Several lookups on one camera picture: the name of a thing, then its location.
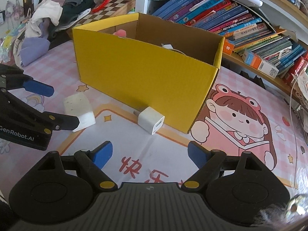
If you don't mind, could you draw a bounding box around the stack of papers and books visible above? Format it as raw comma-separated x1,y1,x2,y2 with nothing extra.
291,65,307,132

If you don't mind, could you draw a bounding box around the orange white medicine box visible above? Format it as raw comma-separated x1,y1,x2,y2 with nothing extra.
242,49,279,79

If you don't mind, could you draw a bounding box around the white rectangular eraser block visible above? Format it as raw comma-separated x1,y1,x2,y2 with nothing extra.
64,92,96,132

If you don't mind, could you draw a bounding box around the pile of clothes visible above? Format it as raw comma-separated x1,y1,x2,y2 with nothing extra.
12,0,95,68

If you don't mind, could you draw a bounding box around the small white usb charger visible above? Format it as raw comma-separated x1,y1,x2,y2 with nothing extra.
134,107,165,135

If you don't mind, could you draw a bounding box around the pink plush pig toy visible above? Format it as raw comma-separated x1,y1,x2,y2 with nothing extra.
113,29,127,38

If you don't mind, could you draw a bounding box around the row of leaning books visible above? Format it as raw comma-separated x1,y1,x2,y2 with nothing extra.
151,0,307,71

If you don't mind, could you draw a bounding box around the wooden chess board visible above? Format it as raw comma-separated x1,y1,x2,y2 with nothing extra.
73,0,136,27

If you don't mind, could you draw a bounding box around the yellow cardboard box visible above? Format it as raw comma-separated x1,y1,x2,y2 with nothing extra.
73,13,224,133

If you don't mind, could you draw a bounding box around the white bookshelf frame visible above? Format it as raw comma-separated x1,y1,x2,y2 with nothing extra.
31,0,308,97

